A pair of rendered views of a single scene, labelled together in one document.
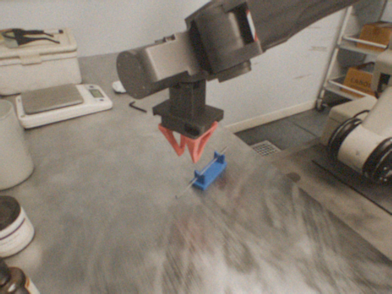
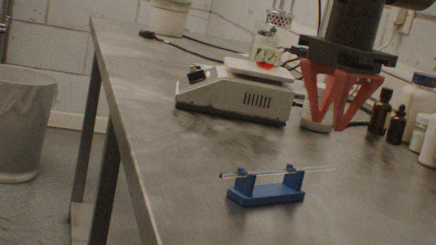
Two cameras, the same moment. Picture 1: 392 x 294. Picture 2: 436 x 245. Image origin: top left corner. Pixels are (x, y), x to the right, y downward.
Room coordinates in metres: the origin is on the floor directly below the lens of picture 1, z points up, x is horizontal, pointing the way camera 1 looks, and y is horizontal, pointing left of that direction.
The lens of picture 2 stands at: (1.13, 0.05, 1.00)
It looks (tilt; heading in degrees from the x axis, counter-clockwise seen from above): 13 degrees down; 193
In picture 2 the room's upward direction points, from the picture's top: 12 degrees clockwise
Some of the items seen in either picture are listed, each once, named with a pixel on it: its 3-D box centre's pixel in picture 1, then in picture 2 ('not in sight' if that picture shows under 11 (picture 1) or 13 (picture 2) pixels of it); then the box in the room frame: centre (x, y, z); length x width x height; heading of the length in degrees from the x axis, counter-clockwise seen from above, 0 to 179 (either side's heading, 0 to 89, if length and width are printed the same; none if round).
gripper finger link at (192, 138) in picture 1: (190, 137); (334, 87); (0.36, 0.00, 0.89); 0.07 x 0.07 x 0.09; 54
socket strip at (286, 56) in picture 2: not in sight; (307, 65); (-0.75, -0.15, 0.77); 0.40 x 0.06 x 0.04; 28
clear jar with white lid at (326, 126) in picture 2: not in sight; (320, 107); (-0.02, -0.03, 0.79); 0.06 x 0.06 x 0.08
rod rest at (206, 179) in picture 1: (209, 168); (268, 183); (0.42, -0.04, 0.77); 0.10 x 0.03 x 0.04; 145
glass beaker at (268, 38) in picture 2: not in sight; (268, 46); (-0.02, -0.15, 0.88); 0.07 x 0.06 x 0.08; 124
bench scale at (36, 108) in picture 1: (64, 100); not in sight; (0.75, 0.41, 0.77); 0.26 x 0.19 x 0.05; 122
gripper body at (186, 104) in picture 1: (187, 98); (351, 28); (0.37, 0.01, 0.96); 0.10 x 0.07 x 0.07; 54
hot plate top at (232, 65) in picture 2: not in sight; (257, 69); (0.00, -0.16, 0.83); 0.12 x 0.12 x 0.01; 18
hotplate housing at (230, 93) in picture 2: not in sight; (239, 90); (0.00, -0.18, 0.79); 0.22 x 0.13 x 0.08; 108
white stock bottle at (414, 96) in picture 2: not in sight; (417, 107); (-0.12, 0.13, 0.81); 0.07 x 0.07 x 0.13
